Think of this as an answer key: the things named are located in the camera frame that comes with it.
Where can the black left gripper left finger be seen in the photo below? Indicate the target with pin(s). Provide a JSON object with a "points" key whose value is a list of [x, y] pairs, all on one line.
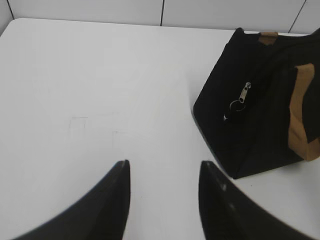
{"points": [[101, 214]]}

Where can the black bag with tan handles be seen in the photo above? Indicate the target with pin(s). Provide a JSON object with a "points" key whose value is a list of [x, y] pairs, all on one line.
{"points": [[280, 124]]}

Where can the silver zipper pull with ring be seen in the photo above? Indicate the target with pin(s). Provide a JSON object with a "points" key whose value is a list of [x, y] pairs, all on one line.
{"points": [[238, 105]]}

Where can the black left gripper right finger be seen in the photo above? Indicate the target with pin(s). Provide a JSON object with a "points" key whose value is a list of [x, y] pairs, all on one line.
{"points": [[278, 204]]}

